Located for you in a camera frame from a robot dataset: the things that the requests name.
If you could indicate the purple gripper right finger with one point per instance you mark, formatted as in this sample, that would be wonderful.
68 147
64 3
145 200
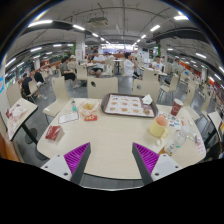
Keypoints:
151 165

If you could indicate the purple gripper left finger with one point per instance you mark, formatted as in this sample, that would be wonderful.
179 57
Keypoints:
71 165

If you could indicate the clear plastic water bottle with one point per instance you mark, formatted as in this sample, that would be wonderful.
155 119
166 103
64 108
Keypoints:
177 140

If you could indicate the red paper box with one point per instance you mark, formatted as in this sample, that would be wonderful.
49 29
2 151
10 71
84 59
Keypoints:
54 133

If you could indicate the yellow mug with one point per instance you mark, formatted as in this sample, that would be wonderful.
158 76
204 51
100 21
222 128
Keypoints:
158 127

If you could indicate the white receipt card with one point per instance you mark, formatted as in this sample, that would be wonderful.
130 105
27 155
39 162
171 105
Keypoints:
69 117

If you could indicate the colourful paper leaflet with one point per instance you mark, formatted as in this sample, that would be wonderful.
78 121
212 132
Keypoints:
173 121

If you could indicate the red ketchup packet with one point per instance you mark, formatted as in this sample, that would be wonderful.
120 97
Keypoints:
91 118

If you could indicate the fries in paper wrap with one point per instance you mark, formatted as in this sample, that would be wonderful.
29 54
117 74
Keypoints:
88 107

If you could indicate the small clear bottle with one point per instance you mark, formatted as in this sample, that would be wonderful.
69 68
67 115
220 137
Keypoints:
73 104

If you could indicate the brown food tray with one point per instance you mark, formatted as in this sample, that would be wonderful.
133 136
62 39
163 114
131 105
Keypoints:
128 105

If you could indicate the white crumpled napkin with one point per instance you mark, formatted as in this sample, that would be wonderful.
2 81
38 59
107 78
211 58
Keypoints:
147 99

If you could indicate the red paper cup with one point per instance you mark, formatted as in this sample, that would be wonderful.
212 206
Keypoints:
177 105

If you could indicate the beige chair left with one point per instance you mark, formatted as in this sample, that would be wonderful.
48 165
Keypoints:
62 97

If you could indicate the beige chair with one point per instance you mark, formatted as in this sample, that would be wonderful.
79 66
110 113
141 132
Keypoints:
143 88
97 88
62 97

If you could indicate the side table with tray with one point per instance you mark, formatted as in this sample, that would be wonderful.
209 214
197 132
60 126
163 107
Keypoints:
19 113

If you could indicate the beige chair right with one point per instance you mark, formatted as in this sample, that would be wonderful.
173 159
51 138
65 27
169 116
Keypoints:
143 88

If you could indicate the beige chair back centre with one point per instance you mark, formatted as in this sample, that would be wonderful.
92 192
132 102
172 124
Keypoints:
97 88

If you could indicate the person in white shirt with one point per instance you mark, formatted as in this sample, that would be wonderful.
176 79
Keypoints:
130 65

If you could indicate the seated person white shirt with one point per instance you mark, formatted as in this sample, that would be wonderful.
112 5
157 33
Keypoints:
99 61

